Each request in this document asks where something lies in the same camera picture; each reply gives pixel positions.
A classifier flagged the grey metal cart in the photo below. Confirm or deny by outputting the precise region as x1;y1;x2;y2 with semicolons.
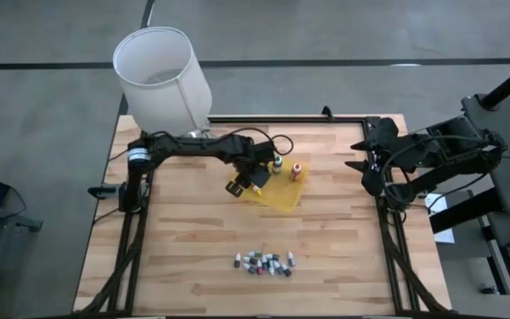
0;197;44;319

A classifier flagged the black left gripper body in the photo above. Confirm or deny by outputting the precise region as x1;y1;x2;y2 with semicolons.
232;137;278;179

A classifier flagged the black support beam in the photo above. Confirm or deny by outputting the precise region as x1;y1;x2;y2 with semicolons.
429;188;504;235

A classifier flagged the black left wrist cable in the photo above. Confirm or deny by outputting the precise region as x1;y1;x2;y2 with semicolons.
219;127;296;157

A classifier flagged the white-shaded silver table lamp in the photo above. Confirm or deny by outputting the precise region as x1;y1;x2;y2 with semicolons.
112;26;215;139

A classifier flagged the white paper sheet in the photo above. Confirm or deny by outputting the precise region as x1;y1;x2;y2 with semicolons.
425;193;456;245

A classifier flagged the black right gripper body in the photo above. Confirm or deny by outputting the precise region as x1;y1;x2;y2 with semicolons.
361;117;400;198

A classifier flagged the yellow translucent plastic tray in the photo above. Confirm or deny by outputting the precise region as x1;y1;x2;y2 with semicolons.
241;159;309;214

